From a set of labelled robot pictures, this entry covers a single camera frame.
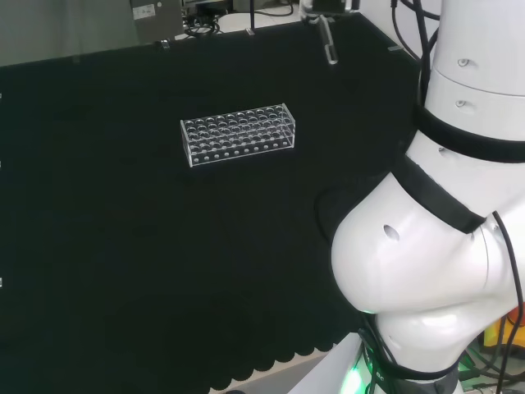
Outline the clear glass test tube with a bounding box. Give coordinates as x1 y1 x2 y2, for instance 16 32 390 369
316 15 340 66

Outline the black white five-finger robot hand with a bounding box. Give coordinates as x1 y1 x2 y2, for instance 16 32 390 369
298 0 362 20

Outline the black cable bundle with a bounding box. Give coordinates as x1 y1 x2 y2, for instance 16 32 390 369
183 14 225 39

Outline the clear plastic test tube rack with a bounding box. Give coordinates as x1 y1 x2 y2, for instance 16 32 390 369
179 103 297 169

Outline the black bench cloth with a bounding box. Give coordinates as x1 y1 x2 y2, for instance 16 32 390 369
0 11 436 394

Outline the grey metal box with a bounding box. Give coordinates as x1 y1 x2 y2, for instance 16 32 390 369
129 0 185 44

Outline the yellow emergency stop button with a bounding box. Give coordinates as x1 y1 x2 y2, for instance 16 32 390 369
483 314 525 350

